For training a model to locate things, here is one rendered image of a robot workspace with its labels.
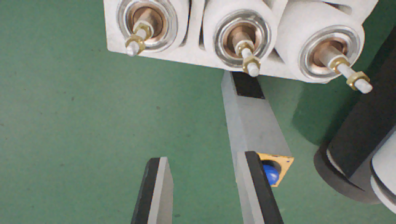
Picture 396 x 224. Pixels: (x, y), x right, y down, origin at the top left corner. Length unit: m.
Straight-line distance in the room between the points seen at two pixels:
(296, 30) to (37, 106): 0.70
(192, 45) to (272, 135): 0.19
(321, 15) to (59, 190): 1.03
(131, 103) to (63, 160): 0.37
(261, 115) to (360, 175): 0.35
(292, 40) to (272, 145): 0.15
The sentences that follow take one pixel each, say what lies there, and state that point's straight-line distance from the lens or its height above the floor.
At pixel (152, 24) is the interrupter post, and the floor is 0.27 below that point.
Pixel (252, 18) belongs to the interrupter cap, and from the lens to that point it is 0.31.
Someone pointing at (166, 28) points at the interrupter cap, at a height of 0.25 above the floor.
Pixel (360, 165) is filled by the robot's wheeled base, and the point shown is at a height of 0.18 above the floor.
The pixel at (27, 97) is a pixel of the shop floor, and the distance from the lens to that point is 0.81.
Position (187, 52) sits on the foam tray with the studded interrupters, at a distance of 0.39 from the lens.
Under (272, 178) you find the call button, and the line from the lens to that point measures 0.37.
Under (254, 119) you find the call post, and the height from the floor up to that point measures 0.23.
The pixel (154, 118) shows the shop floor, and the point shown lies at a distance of 0.71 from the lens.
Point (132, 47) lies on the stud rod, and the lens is 0.23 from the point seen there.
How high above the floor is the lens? 0.54
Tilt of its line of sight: 53 degrees down
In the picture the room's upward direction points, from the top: 180 degrees counter-clockwise
